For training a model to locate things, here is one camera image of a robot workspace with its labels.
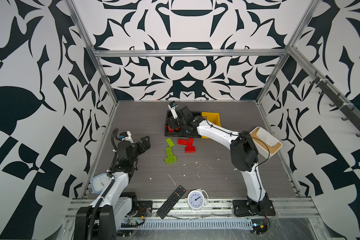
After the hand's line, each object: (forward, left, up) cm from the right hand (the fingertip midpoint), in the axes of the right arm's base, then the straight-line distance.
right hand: (170, 117), depth 91 cm
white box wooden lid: (-12, -58, -12) cm, 60 cm away
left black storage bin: (-3, -5, -12) cm, 14 cm away
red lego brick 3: (-14, -12, -15) cm, 23 cm away
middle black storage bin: (-21, -13, +13) cm, 28 cm away
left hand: (-13, +15, -2) cm, 20 cm away
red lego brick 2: (-8, -13, -16) cm, 22 cm away
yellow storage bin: (+10, -29, -14) cm, 34 cm away
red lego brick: (-9, -7, -14) cm, 18 cm away
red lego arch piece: (-1, 0, -13) cm, 13 cm away
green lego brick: (-15, +1, -14) cm, 21 cm away
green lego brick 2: (-20, 0, -14) cm, 25 cm away
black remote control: (-43, -1, -14) cm, 45 cm away
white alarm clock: (-42, -14, -13) cm, 46 cm away
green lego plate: (-9, +1, -15) cm, 17 cm away
